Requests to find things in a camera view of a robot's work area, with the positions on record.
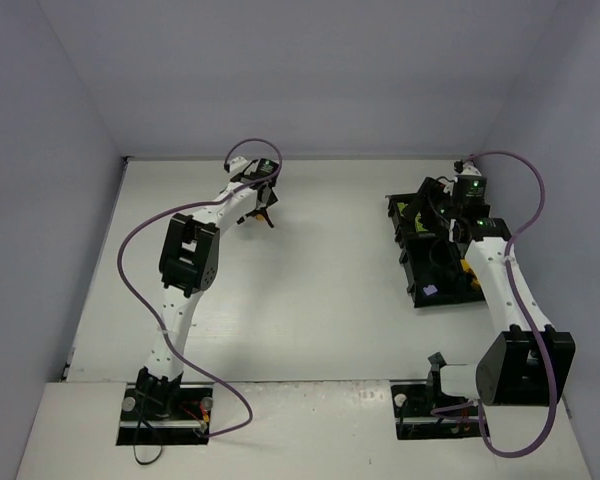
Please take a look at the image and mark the lime green sloped lego brick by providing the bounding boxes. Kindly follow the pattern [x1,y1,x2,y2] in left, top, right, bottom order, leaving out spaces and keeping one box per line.
[414,214,430,234]

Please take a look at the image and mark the lime green rounded lego brick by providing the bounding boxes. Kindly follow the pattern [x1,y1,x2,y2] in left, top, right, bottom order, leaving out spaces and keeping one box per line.
[396,202,411,218]

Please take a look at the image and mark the purple square lego brick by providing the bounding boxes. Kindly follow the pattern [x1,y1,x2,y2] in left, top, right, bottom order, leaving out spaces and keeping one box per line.
[422,284,439,297]

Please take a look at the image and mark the yellow rounded lego brick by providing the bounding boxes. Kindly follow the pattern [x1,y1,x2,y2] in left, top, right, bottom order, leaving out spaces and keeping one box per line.
[464,268,481,291]

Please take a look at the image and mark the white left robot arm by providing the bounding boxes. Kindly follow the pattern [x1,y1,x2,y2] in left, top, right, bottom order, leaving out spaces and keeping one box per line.
[136,157,280,407]

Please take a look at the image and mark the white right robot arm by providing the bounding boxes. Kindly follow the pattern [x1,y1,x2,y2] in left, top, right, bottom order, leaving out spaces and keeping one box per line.
[416,174,575,406]

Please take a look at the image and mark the black four-compartment sorting bin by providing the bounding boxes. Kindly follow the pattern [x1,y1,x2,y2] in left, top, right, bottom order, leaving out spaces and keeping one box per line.
[387,193,484,309]

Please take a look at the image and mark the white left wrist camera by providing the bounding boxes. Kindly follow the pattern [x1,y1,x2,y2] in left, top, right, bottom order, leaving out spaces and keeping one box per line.
[224,156,248,173]

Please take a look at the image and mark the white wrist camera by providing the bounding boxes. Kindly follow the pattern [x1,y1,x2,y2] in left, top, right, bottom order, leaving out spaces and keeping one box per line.
[454,159,482,177]
[224,156,248,173]

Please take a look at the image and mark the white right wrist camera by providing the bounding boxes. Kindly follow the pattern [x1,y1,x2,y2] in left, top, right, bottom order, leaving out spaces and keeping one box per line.
[454,159,482,177]

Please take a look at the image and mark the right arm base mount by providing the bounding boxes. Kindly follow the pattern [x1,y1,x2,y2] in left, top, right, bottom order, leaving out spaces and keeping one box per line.
[390,353,489,441]

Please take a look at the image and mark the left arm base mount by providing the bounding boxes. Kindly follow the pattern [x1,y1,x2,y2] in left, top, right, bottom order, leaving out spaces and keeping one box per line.
[116,384,213,446]

